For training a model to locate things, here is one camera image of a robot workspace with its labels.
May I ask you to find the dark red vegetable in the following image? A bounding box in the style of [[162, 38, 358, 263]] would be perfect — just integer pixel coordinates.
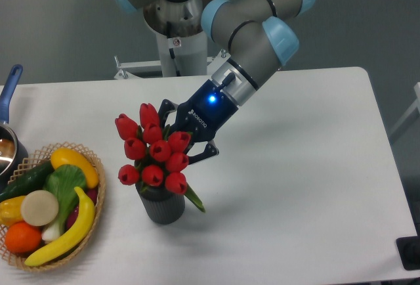
[[66, 188, 98, 230]]

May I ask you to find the yellow bell pepper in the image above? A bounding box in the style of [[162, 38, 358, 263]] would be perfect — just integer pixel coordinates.
[[0, 196, 26, 227]]

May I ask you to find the green bok choy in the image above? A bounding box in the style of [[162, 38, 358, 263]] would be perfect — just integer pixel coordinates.
[[41, 164, 87, 244]]

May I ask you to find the beige round disc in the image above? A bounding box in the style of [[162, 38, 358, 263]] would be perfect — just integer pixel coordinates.
[[20, 190, 59, 227]]

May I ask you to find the orange fruit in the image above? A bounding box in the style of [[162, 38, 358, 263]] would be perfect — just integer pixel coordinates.
[[5, 221, 41, 253]]

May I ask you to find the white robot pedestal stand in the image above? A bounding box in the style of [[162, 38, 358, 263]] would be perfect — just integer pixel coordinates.
[[114, 32, 230, 79]]

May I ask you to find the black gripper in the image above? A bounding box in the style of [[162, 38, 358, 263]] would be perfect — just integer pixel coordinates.
[[158, 79, 238, 165]]

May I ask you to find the green cucumber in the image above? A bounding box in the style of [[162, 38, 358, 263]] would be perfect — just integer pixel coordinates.
[[1, 161, 54, 202]]

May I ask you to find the black device at table edge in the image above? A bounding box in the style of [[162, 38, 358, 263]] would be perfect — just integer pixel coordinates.
[[396, 236, 419, 271]]

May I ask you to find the dark grey ribbed vase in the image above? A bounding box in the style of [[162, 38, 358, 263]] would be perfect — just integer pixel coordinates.
[[135, 183, 185, 225]]

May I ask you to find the yellow squash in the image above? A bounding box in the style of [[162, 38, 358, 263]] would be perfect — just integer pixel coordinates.
[[51, 147, 99, 188]]

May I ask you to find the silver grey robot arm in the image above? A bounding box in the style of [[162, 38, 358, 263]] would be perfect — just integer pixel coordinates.
[[116, 0, 315, 164]]

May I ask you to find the yellow banana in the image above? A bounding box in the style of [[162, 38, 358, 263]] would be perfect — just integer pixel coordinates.
[[24, 186, 95, 267]]

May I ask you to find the red tulip bouquet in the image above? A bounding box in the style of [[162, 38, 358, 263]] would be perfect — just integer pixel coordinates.
[[115, 103, 205, 212]]

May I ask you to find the white frame at right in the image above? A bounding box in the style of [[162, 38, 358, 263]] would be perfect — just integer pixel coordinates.
[[388, 82, 419, 144]]

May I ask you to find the blue handled saucepan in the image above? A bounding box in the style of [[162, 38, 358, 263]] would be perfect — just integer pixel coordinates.
[[1, 64, 28, 191]]

